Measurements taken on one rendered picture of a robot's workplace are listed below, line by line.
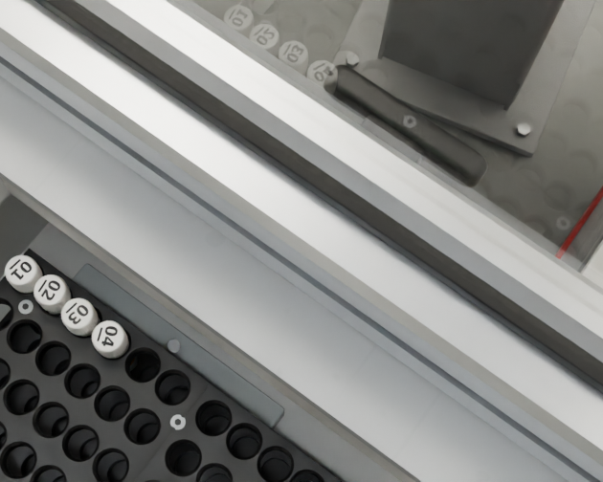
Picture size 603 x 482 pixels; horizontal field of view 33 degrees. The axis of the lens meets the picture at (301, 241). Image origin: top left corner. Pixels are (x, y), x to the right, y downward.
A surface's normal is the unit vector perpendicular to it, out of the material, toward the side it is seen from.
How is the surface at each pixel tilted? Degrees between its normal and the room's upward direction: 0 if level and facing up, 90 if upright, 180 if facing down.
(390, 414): 0
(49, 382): 0
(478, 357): 0
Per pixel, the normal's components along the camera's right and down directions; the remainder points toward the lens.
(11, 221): 0.80, 0.57
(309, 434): 0.02, -0.31
